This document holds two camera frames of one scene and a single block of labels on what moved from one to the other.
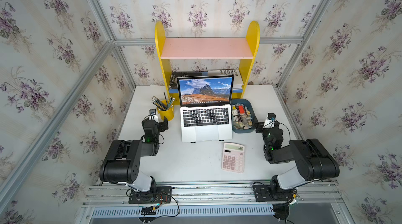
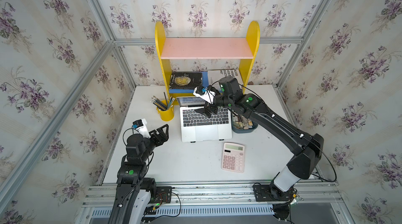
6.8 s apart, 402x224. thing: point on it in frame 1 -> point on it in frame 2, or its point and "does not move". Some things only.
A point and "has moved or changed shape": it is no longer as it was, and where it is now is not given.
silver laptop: [205, 112] has moved or changed shape
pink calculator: [233, 158] does not move
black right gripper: [260, 126] -> [204, 111]
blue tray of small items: [244, 119] does not move
